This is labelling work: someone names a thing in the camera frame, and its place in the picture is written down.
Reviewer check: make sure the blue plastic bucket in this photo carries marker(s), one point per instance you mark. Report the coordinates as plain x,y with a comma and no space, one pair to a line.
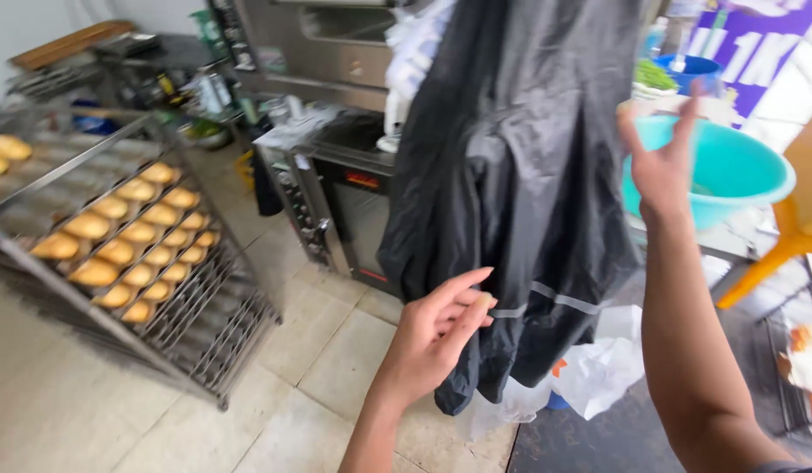
698,69

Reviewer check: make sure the person's right hand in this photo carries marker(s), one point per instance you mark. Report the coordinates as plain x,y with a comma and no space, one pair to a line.
662,174

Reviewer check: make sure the black floor mat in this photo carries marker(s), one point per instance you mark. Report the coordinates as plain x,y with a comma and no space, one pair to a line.
609,440

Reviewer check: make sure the metal table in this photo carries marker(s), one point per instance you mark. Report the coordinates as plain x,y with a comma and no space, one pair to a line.
728,243

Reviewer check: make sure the green plant in white pot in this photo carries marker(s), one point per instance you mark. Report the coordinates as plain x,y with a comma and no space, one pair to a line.
654,77

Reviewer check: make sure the tray of baked goods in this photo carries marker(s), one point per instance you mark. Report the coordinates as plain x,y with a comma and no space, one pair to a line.
803,368

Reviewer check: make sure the rows of golden bread loaves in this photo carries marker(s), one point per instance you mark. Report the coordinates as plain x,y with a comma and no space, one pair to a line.
117,249

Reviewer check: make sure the large stainless steel oven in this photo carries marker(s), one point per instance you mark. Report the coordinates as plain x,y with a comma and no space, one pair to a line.
314,52

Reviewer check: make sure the purple and white banner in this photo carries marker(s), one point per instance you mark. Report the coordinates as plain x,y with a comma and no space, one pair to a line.
767,56

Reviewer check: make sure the clear plastic bottle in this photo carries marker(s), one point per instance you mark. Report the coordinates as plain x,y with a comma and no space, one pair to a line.
654,38

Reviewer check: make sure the orange plastic chair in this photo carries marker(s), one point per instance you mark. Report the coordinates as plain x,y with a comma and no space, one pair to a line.
800,217

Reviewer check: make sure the teal plastic basin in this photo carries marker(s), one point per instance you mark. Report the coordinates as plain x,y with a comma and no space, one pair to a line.
734,171

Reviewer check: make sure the person's left hand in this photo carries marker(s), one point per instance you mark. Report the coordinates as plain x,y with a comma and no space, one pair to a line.
412,341

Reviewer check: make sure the cluttered metal shelf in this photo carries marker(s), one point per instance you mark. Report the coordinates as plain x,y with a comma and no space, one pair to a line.
150,72

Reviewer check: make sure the white plastic bag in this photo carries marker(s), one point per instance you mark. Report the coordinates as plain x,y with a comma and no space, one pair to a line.
603,374

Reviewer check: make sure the small black electric oven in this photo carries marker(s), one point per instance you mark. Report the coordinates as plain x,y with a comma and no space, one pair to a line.
343,197

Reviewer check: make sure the wooden board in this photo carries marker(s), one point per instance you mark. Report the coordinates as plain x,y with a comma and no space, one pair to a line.
68,44

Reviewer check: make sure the white hanging plastic bags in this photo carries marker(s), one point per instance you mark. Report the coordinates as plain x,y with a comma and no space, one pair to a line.
412,59

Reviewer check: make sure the metal baking tray rack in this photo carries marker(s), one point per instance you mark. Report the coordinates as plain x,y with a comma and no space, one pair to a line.
202,341

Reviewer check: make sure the metal bowl with greens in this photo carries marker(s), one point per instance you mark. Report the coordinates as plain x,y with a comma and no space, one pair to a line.
205,133

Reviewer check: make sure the black hanging raincoat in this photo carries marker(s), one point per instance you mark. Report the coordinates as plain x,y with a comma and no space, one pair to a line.
524,177

